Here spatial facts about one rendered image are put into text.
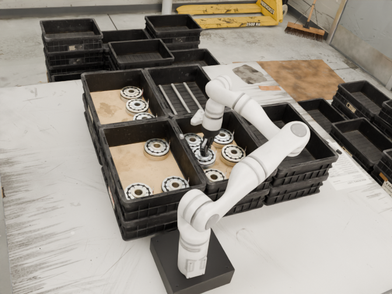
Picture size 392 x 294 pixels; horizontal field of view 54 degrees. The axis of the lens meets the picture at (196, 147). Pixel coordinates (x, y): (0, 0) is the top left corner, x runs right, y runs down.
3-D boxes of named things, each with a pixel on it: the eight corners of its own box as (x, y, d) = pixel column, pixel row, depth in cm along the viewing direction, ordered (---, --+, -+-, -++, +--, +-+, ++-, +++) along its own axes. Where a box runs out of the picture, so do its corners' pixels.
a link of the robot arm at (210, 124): (198, 112, 152) (200, 99, 148) (224, 121, 149) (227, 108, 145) (189, 124, 145) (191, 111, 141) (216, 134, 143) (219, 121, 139)
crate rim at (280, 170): (338, 161, 158) (340, 157, 156) (277, 175, 147) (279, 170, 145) (287, 105, 184) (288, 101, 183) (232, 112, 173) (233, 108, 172)
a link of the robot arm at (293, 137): (318, 132, 123) (266, 174, 112) (307, 147, 131) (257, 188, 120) (297, 113, 126) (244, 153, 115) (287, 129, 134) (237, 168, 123)
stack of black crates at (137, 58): (156, 88, 316) (160, 38, 286) (169, 110, 296) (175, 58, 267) (108, 94, 300) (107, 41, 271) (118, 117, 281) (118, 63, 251)
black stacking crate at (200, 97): (227, 129, 180) (232, 109, 172) (168, 138, 169) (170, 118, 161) (195, 83, 206) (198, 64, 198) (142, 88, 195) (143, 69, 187)
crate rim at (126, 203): (206, 190, 136) (207, 185, 134) (123, 209, 125) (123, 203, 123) (170, 122, 162) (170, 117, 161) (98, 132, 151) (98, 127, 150)
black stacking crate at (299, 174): (329, 177, 164) (339, 158, 157) (271, 191, 153) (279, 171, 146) (281, 121, 190) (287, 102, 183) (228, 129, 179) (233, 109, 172)
